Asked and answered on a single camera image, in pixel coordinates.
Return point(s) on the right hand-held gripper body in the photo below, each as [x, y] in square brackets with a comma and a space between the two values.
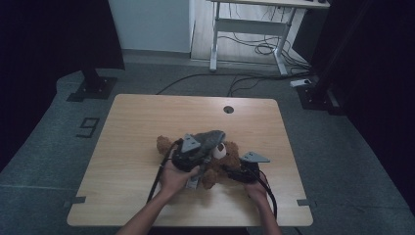
[249, 171]

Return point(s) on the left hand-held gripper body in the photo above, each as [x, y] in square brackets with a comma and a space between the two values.
[187, 158]

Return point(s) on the brown teddy bear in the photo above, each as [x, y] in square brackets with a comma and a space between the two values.
[225, 166]

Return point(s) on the grey fuzzy sock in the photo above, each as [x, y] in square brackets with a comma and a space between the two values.
[210, 138]
[195, 181]

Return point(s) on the person's right hand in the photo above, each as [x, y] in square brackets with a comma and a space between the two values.
[256, 194]

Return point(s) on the person's left hand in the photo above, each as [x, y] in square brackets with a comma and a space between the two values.
[174, 182]

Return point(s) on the grey tape strip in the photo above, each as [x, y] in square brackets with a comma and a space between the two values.
[75, 200]
[305, 202]

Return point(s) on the white power strip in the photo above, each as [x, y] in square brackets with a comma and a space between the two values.
[300, 83]

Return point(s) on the black tape floor mark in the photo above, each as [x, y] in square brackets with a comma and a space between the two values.
[88, 127]

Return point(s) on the black stand with slanted pole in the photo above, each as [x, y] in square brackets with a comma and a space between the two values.
[321, 94]

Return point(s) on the white panel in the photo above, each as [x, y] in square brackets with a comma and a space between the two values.
[150, 24]

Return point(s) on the dark curtain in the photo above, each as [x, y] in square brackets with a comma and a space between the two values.
[385, 98]
[39, 65]

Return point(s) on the black stand with base plate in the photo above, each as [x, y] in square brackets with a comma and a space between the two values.
[94, 86]

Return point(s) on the white metal-frame desk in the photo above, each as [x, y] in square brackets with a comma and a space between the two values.
[251, 26]

